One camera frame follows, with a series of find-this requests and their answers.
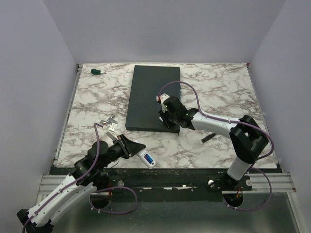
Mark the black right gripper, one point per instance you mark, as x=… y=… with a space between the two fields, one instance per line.
x=164 y=116

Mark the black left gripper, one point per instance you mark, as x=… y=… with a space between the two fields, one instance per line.
x=129 y=148

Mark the white remote control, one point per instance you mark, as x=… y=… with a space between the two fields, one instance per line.
x=141 y=155

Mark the blue battery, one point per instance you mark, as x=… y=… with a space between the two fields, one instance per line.
x=149 y=159

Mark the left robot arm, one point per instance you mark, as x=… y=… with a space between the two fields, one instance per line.
x=85 y=178

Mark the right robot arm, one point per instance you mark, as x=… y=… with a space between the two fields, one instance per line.
x=247 y=138

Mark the black plastic clip part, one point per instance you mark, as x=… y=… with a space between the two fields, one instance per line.
x=208 y=137

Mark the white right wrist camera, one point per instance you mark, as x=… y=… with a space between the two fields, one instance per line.
x=160 y=99

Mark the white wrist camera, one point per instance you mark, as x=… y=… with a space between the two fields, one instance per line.
x=160 y=99
x=111 y=132

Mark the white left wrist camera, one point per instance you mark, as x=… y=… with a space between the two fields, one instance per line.
x=111 y=132

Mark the dark network switch box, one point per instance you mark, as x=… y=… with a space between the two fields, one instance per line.
x=142 y=112

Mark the silver metal bracket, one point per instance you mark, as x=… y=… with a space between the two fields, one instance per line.
x=110 y=120

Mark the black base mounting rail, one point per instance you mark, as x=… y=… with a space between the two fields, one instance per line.
x=181 y=184

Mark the green handled screwdriver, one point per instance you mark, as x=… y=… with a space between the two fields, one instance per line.
x=97 y=72

